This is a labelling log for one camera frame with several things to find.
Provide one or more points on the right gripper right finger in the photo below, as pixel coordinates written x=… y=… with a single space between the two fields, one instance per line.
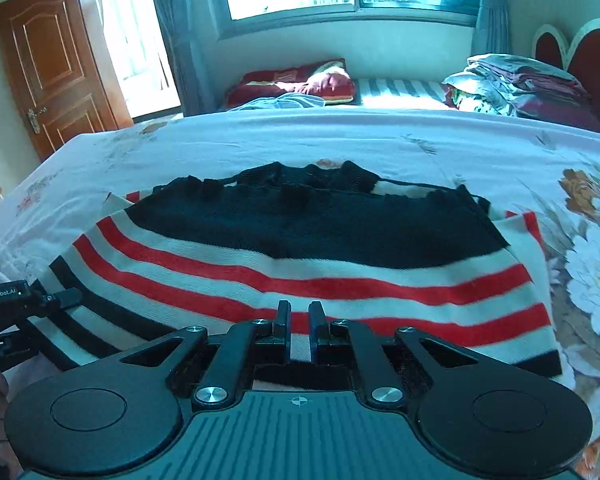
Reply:
x=353 y=345

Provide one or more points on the teal curtain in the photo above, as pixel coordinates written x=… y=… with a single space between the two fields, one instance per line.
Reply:
x=491 y=33
x=188 y=66

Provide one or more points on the light blue cloth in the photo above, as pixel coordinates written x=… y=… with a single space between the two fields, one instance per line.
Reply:
x=287 y=101

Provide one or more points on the red white flower headboard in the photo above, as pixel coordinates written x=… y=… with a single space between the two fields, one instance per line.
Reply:
x=580 y=57

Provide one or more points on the stack of folded quilts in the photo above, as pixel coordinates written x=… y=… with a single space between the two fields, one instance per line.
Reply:
x=515 y=86

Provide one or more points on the floral pink bed sheet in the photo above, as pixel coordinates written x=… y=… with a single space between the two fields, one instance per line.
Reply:
x=517 y=163

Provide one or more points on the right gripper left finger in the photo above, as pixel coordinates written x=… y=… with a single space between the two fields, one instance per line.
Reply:
x=241 y=350

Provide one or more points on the red pillow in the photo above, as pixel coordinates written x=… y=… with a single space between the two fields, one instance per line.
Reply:
x=328 y=80

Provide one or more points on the right teal curtain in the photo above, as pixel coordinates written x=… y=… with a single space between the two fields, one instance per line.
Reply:
x=491 y=33

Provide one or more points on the left teal curtain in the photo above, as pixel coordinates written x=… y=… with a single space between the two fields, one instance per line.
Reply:
x=188 y=66

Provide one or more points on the striped knit children's sweater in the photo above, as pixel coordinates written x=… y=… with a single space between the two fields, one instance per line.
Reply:
x=219 y=252

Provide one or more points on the striped mattress pad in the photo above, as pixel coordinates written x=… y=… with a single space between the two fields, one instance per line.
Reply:
x=400 y=94

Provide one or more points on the brown wooden door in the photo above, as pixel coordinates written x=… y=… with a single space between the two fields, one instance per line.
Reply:
x=51 y=66

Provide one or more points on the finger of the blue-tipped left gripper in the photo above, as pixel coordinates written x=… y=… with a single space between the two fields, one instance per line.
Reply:
x=62 y=298

